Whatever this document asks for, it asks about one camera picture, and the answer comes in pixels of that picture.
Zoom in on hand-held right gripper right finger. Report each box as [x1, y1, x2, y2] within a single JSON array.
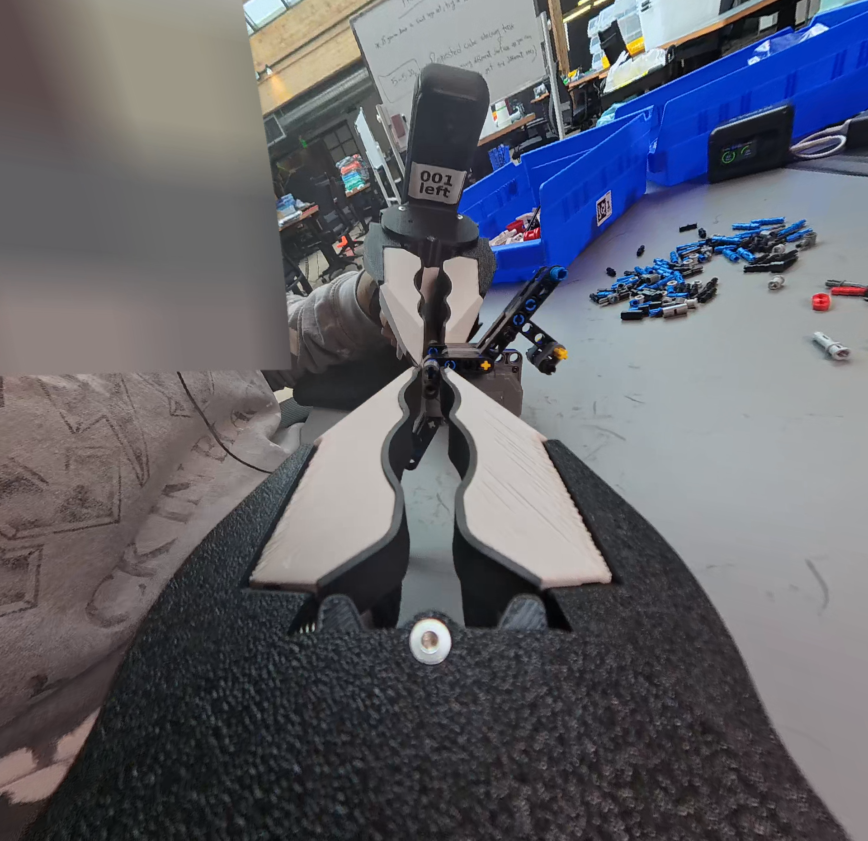
[[442, 372, 613, 628]]

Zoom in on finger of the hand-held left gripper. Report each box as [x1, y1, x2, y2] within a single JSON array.
[[378, 244, 431, 370], [429, 254, 486, 347]]

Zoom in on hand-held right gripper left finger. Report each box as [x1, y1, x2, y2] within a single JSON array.
[[250, 366, 425, 630]]

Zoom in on grey black toy brick chassis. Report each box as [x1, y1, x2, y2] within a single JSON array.
[[403, 265, 571, 479]]

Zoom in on whiteboard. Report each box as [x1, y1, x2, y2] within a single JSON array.
[[349, 0, 552, 132]]

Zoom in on blue bin with square tag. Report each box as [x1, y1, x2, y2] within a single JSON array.
[[460, 108, 657, 286]]

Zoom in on stack of clear storage boxes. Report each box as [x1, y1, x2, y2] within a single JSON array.
[[585, 0, 646, 72]]

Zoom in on pile of blue black pins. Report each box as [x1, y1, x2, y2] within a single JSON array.
[[589, 216, 819, 323]]

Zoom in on grey patterned sweater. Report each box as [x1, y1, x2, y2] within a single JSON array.
[[0, 372, 314, 822]]

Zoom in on blue storage bin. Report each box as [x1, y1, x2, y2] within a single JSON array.
[[647, 4, 868, 186]]

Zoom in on white storage crate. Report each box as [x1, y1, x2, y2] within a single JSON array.
[[636, 0, 728, 34]]

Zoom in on black portable power station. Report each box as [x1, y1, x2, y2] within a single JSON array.
[[707, 103, 796, 186]]

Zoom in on pile of red grey pieces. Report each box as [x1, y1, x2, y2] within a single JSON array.
[[810, 278, 868, 312]]

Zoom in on thin black cable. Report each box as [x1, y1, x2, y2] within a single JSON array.
[[176, 372, 274, 477]]

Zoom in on white cable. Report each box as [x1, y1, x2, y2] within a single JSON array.
[[788, 117, 868, 160]]

